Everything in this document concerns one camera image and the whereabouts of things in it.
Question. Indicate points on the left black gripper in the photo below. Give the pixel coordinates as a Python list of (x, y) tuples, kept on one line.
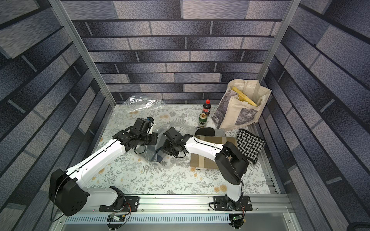
[(155, 137)]

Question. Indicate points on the left circuit board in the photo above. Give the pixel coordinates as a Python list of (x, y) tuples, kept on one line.
[(116, 218)]

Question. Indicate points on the circuit board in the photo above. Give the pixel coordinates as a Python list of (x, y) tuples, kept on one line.
[(236, 220), (116, 218)]

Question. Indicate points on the aluminium frame post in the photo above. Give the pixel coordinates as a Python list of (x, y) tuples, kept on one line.
[(293, 6), (75, 37)]

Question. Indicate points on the beige canvas tote bag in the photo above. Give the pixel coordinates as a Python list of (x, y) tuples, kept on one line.
[(231, 113)]

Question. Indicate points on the green drink can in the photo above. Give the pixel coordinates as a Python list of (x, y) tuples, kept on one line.
[(202, 120)]

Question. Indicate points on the black white houndstooth scarf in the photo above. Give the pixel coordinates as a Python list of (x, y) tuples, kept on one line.
[(250, 145)]

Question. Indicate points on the aluminium frame post right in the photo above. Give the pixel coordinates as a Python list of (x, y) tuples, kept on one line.
[(293, 6)]

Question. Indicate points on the grey navy striped scarf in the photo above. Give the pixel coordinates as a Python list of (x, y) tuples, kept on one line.
[(161, 154)]

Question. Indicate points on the clear plastic vacuum bag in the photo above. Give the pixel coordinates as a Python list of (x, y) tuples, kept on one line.
[(139, 103)]

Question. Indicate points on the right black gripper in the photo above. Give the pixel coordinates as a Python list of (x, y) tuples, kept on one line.
[(166, 143)]

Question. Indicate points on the grey black striped scarf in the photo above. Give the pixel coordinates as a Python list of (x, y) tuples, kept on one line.
[(210, 132)]

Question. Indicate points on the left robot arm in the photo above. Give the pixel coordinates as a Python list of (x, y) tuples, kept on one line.
[(68, 190)]

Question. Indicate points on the right circuit board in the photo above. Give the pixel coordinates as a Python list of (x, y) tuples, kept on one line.
[(236, 220)]

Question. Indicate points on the yellow object in tote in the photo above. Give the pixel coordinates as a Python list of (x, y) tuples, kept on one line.
[(243, 97)]

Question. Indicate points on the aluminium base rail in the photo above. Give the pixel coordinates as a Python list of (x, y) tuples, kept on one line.
[(204, 212)]

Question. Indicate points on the dark soy sauce bottle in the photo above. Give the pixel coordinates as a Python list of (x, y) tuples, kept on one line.
[(207, 107)]

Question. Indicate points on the aluminium frame post left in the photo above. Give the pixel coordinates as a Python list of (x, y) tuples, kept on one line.
[(75, 37)]

